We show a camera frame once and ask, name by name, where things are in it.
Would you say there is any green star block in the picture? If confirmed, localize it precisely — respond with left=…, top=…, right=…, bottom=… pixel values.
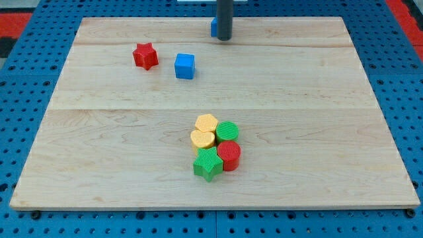
left=193, top=147, right=223, bottom=182

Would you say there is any blue cube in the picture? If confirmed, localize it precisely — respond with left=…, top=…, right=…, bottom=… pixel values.
left=174, top=53, right=196, bottom=79

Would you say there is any red star block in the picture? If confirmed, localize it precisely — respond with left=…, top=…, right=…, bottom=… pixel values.
left=132, top=42, right=159, bottom=70

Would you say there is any yellow hexagon block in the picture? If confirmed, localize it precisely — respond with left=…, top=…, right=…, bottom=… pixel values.
left=194, top=114, right=219, bottom=133

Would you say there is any green cylinder block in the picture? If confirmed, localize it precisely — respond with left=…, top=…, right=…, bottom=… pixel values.
left=215, top=121, right=239, bottom=143

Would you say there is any yellow heart block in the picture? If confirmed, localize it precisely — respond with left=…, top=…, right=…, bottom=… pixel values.
left=190, top=130, right=215, bottom=155

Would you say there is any red cylinder block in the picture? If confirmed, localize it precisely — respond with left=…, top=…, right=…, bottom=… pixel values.
left=217, top=141, right=241, bottom=171

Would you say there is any wooden board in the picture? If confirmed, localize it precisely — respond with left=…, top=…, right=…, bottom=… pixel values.
left=10, top=17, right=420, bottom=211

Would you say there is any blue block behind rod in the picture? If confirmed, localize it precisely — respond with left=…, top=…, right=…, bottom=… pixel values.
left=210, top=17, right=217, bottom=37

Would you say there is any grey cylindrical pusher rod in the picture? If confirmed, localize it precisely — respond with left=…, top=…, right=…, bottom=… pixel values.
left=216, top=0, right=233, bottom=41

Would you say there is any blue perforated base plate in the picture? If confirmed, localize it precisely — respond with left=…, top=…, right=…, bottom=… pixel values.
left=1, top=1, right=422, bottom=237

